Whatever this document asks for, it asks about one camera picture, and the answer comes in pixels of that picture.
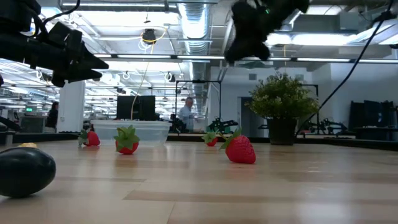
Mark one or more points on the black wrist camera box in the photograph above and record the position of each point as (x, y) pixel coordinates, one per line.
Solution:
(65, 34)

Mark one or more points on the black plant pot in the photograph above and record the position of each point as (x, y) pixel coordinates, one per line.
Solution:
(281, 132)

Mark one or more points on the black background robot arm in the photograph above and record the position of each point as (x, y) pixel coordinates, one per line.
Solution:
(222, 126)
(326, 127)

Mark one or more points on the dark screens row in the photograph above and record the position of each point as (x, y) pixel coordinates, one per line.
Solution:
(373, 115)

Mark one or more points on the black computer monitors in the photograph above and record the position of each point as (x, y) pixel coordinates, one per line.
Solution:
(136, 107)

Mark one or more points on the white building column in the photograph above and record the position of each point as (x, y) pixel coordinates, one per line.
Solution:
(71, 105)

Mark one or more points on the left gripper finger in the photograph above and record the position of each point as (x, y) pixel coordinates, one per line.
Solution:
(90, 60)
(84, 75)

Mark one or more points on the yellow plastic produce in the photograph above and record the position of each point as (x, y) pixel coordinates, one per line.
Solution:
(28, 145)

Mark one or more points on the black overhead camera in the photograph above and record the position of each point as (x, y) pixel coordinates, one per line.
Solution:
(149, 35)

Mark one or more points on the dark purple eggplant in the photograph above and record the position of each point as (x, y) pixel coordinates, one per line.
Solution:
(25, 171)

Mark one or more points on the clear plastic tupperware container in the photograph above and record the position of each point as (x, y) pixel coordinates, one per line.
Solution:
(152, 132)

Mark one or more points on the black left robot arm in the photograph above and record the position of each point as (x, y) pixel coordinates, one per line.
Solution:
(15, 14)

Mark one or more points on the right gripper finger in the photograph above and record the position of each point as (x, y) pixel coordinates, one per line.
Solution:
(235, 55)
(261, 51)

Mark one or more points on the large red plastic strawberry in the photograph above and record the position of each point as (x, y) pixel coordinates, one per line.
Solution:
(241, 152)

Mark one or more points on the green artificial plant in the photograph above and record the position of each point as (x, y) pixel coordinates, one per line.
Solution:
(281, 96)

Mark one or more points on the person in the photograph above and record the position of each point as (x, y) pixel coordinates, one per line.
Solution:
(52, 118)
(186, 116)

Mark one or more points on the small red plastic strawberry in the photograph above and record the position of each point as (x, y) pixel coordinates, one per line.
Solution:
(213, 142)

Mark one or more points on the silver ventilation duct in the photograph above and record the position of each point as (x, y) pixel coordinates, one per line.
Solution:
(196, 25)

